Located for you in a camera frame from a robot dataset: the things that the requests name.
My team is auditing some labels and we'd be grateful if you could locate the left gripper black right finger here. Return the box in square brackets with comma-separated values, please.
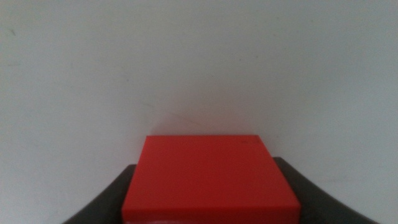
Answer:
[272, 156, 381, 224]

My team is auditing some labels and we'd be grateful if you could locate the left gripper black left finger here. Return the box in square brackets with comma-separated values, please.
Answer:
[63, 164, 138, 224]

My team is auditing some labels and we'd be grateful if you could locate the red cube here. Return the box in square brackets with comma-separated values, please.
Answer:
[121, 134, 302, 224]

